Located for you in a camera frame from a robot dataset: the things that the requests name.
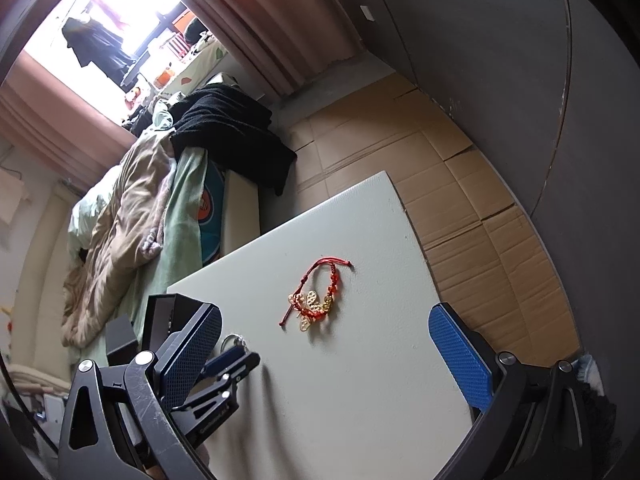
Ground pink curtain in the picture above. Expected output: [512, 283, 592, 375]
[185, 0, 366, 98]
[0, 52, 136, 186]

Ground white slatted rack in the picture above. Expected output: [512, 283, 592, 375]
[165, 34, 192, 57]

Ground white duvet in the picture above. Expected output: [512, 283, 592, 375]
[69, 164, 126, 248]

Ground cream bed base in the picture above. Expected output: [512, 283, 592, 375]
[220, 170, 262, 256]

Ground dark brown wardrobe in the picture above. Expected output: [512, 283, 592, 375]
[360, 0, 640, 361]

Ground red string bracelet gold charms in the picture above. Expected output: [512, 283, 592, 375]
[277, 257, 353, 333]

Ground black box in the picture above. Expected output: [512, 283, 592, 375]
[142, 294, 203, 348]

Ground cream padded headboard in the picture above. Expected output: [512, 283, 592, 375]
[7, 180, 76, 396]

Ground beige quilt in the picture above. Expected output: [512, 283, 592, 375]
[61, 135, 177, 347]

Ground green blanket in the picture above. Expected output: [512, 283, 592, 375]
[127, 110, 213, 326]

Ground black garment on bed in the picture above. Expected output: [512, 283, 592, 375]
[169, 84, 297, 196]

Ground hanging black clothes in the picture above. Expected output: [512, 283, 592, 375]
[61, 16, 137, 83]

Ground white upholstered table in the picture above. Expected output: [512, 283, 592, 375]
[165, 170, 483, 480]

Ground flattened cardboard sheets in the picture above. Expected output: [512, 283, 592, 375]
[287, 72, 586, 366]

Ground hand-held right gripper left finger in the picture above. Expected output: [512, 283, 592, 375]
[57, 301, 223, 480]

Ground white cloth on wall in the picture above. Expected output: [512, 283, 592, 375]
[0, 160, 32, 226]

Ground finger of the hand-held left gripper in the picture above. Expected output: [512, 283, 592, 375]
[170, 377, 242, 443]
[200, 346, 262, 386]

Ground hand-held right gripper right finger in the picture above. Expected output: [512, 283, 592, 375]
[427, 301, 598, 480]

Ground hanging pink garment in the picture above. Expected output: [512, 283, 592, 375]
[86, 0, 132, 31]

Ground black box lid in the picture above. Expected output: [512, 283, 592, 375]
[105, 316, 139, 367]

